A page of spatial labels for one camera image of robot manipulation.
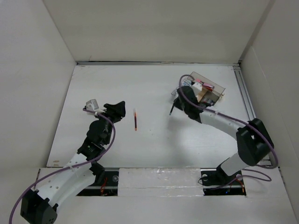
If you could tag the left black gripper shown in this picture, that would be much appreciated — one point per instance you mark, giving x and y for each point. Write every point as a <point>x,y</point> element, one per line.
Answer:
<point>115,111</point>

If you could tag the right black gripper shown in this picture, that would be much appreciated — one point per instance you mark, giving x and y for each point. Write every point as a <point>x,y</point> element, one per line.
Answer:
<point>178,103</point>

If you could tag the blue tape roll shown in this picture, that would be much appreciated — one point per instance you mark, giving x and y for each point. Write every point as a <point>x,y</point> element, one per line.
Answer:
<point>186,82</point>

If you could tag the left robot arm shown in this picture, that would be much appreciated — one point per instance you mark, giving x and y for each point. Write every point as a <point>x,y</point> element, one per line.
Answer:
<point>42,205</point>

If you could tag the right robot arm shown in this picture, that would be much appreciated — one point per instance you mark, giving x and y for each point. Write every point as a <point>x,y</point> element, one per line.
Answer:
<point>253,140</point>

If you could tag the clear compartment desk organizer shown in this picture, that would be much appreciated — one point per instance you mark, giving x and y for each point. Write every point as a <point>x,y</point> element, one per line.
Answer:
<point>206,97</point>

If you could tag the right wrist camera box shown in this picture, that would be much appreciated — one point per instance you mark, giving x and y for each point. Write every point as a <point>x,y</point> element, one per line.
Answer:
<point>196,87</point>

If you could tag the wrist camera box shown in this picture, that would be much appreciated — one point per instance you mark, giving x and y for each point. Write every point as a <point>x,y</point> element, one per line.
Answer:
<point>92,105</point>
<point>196,87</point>

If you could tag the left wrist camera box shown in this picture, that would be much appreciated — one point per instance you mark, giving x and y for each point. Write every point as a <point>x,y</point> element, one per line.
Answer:
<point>92,105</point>

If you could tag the aluminium side rail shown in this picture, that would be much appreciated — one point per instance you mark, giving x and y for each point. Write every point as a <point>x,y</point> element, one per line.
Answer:
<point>244,92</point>

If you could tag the metal base rail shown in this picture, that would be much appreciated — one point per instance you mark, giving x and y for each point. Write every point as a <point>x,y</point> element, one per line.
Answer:
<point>160,182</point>

